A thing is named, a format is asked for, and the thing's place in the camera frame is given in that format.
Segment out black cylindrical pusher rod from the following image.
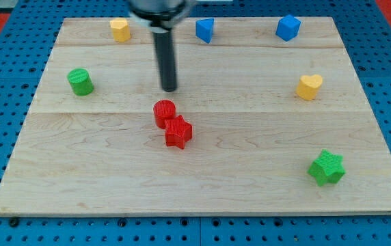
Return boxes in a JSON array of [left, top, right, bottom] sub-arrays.
[[152, 31, 178, 92]]

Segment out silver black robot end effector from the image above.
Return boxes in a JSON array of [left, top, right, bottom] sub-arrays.
[[127, 0, 196, 32]]

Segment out red star block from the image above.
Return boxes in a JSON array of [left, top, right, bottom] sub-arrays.
[[165, 115, 193, 149]]

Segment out green star block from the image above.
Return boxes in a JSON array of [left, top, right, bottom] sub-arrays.
[[308, 149, 346, 187]]

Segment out blue triangular prism block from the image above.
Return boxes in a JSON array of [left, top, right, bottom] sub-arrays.
[[195, 18, 215, 44]]

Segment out yellow heart block top left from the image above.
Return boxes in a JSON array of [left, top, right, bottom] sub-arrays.
[[109, 17, 131, 42]]

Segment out yellow heart block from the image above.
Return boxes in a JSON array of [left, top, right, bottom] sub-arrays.
[[109, 17, 131, 42], [295, 74, 323, 100]]

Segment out red cylinder block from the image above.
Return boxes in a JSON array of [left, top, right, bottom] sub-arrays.
[[153, 99, 176, 129]]

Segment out green cylinder block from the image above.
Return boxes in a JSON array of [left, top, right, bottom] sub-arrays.
[[67, 68, 94, 96]]

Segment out wooden board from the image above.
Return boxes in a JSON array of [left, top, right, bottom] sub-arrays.
[[0, 17, 391, 217]]

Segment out blue cube block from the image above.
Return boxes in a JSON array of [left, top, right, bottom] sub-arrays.
[[275, 14, 301, 42]]

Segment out yellow heart block right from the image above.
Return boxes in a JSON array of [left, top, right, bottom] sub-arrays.
[[295, 74, 323, 100]]

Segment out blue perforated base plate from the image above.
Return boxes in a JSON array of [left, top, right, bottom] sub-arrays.
[[0, 1, 391, 245]]

